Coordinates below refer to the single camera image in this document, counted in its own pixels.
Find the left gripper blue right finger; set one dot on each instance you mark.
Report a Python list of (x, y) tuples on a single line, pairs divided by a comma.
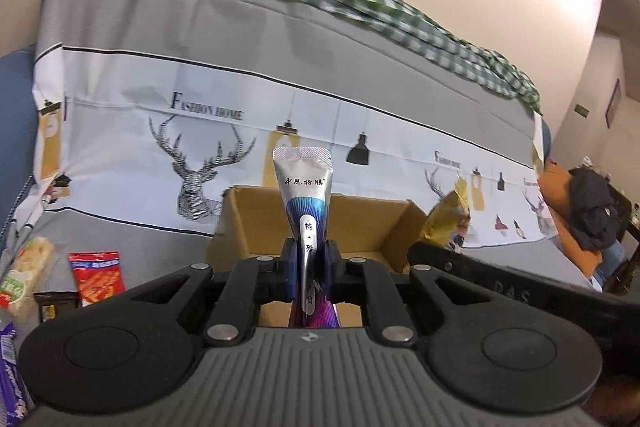
[(331, 267)]

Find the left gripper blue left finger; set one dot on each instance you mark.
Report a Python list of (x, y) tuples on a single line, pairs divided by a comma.
[(289, 266)]

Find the purple silver snack packet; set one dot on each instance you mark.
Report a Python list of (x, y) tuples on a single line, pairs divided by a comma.
[(304, 175)]

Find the yellow snack packet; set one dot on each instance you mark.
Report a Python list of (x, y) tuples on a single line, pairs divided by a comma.
[(447, 224)]

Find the brown cardboard box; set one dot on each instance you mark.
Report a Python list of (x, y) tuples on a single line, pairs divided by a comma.
[(373, 236)]

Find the black clothing pile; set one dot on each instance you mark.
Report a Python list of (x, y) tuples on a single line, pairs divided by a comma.
[(594, 220)]

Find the orange cushion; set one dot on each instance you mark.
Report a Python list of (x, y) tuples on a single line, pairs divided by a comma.
[(554, 184)]

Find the red snack packet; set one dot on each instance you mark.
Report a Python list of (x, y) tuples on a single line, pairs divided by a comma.
[(97, 276)]

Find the grey deer print sofa cover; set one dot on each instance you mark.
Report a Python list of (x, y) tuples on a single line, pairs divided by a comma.
[(149, 110)]

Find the dark brown chocolate bar packet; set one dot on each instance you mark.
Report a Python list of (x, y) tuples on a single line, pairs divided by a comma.
[(52, 304)]

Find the white peanut candy packet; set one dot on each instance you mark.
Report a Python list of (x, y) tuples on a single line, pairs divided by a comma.
[(27, 269)]

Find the blue sofa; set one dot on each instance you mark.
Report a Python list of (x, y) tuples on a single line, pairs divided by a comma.
[(19, 122)]

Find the purple white snack packet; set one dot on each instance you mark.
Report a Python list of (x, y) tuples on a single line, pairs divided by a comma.
[(13, 393)]

